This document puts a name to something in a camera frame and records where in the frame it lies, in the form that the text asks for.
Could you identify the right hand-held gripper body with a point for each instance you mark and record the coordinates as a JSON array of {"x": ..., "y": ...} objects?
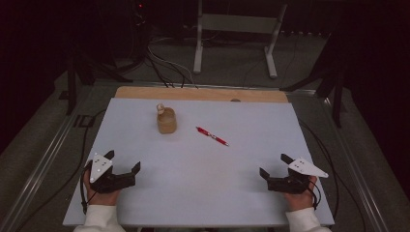
[{"x": 303, "y": 169}]

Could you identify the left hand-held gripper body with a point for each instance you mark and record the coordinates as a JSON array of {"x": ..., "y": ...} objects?
[{"x": 100, "y": 168}]

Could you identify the tan pen holder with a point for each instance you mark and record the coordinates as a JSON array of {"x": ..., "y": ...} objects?
[{"x": 166, "y": 121}]

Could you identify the red pen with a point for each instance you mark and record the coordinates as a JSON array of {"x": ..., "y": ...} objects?
[{"x": 212, "y": 136}]

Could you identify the person's left hand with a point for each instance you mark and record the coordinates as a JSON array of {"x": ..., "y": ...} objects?
[{"x": 102, "y": 197}]

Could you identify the person's right hand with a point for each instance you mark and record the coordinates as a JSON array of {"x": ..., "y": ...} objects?
[{"x": 299, "y": 199}]

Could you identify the black stand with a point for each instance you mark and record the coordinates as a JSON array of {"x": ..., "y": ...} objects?
[
  {"x": 336, "y": 93},
  {"x": 71, "y": 87}
]

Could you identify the wooden board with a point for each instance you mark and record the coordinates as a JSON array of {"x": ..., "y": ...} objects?
[{"x": 199, "y": 94}]

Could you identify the white metal stand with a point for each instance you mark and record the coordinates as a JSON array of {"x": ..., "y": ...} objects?
[{"x": 238, "y": 24}]

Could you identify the black device with red light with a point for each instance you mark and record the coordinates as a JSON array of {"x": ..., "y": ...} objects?
[{"x": 139, "y": 13}]

